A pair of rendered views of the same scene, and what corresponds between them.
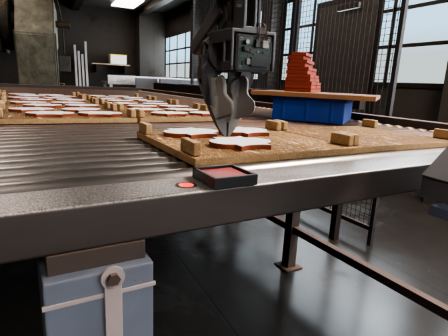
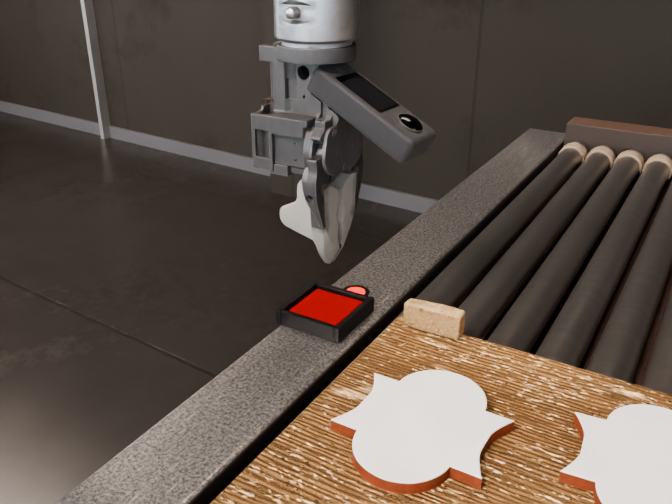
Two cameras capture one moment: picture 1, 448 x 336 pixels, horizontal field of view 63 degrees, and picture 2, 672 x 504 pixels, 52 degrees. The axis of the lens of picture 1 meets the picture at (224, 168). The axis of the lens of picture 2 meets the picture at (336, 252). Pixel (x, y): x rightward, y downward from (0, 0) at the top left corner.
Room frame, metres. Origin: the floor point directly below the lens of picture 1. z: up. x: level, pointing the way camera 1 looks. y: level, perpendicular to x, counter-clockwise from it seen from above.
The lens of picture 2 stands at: (1.12, -0.30, 1.29)
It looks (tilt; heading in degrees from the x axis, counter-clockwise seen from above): 25 degrees down; 151
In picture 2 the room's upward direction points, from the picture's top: straight up
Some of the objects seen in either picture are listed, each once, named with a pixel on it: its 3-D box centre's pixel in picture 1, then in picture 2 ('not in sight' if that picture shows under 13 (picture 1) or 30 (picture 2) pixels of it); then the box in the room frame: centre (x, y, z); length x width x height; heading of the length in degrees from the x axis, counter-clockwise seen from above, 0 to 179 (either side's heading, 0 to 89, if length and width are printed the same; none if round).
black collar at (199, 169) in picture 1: (224, 175); (325, 310); (0.55, 0.00, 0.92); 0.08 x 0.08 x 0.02; 30
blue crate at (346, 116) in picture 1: (313, 108); not in sight; (1.66, -0.39, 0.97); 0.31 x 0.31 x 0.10; 66
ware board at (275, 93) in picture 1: (320, 95); not in sight; (1.72, -0.43, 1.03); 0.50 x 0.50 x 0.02; 66
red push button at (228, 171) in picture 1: (224, 177); (325, 311); (0.55, 0.00, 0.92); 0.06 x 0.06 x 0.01; 30
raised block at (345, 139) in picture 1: (342, 139); not in sight; (0.85, -0.27, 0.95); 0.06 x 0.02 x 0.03; 30
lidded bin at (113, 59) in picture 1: (117, 59); not in sight; (11.14, 3.29, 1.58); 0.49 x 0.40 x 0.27; 117
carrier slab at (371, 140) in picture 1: (359, 136); not in sight; (1.08, -0.40, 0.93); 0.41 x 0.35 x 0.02; 119
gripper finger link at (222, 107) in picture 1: (224, 107); (322, 211); (0.54, 0.00, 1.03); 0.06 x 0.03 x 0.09; 31
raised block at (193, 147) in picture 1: (190, 146); (434, 317); (0.66, 0.06, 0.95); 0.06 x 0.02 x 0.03; 30
